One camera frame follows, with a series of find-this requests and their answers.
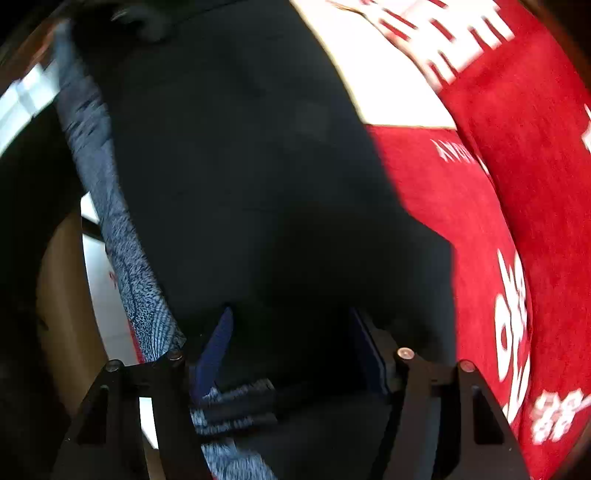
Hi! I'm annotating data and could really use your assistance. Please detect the black pants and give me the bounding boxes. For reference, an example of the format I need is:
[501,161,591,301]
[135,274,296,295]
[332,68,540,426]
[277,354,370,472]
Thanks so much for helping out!
[74,0,458,480]

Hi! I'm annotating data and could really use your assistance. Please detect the brown board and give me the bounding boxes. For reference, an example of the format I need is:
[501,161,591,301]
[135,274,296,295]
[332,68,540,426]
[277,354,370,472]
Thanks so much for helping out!
[36,210,155,480]

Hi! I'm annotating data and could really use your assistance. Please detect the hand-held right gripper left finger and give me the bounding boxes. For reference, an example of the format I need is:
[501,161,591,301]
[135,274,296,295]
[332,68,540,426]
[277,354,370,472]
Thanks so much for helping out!
[51,305,236,480]

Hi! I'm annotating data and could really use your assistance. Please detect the blue-grey patterned cloth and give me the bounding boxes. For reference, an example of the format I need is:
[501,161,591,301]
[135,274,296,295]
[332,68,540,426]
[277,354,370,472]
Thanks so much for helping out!
[53,23,278,480]

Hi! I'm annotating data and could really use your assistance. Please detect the red printed blanket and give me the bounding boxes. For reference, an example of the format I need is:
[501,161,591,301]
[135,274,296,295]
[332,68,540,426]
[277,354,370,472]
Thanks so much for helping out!
[291,0,591,480]

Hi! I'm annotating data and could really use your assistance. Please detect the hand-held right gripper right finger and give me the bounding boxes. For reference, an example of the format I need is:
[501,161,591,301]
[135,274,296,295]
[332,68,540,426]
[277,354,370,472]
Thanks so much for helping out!
[351,307,532,480]

